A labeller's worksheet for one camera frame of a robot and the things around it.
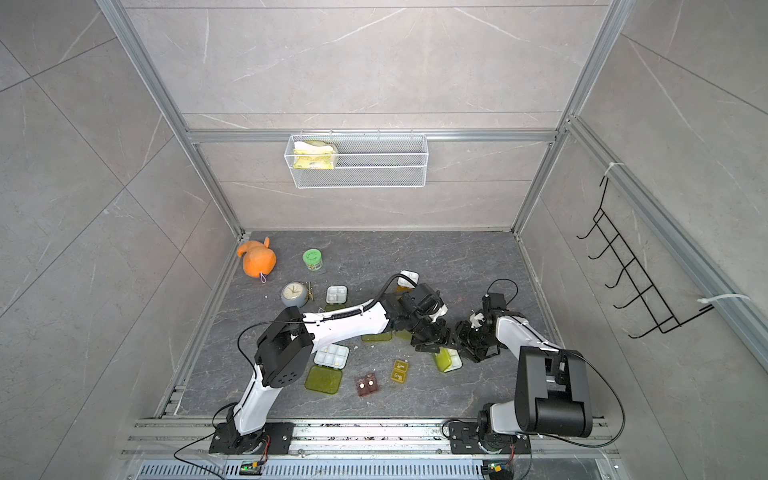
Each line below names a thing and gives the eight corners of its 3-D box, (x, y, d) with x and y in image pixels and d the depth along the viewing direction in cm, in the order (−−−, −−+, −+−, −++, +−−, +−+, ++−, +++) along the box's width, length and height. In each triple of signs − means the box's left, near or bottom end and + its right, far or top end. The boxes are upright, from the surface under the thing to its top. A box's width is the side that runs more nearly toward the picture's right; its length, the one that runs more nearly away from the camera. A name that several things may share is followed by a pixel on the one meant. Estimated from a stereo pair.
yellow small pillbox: (389, 380, 85) (389, 377, 83) (395, 361, 88) (395, 357, 86) (404, 385, 84) (405, 382, 82) (409, 365, 88) (410, 361, 86)
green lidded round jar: (303, 270, 110) (300, 262, 106) (307, 257, 114) (303, 248, 110) (322, 270, 110) (319, 262, 106) (324, 257, 114) (322, 248, 110)
